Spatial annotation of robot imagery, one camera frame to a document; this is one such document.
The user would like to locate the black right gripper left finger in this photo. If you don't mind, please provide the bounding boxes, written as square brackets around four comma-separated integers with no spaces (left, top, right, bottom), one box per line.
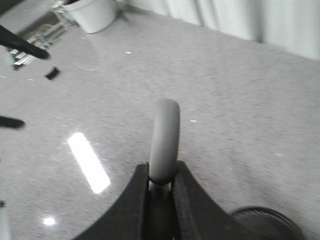
[75,163,149,240]

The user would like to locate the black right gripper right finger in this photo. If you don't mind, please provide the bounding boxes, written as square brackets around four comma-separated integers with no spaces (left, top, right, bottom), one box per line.
[172,161,240,240]

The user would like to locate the grey orange handled scissors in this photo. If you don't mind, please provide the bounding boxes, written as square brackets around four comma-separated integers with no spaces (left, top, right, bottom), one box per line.
[148,99,180,186]

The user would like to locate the black mesh pen bucket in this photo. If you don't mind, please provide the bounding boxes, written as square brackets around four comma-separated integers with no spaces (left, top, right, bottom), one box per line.
[230,206,306,240]

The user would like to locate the white plastic bucket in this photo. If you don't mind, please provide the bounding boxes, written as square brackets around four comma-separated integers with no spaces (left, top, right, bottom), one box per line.
[62,0,118,34]

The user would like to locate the small black block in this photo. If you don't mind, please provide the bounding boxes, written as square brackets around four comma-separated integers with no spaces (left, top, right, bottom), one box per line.
[45,66,61,81]

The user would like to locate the pale grey curtain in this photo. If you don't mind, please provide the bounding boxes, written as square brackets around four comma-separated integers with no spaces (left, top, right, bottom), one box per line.
[126,0,320,60]

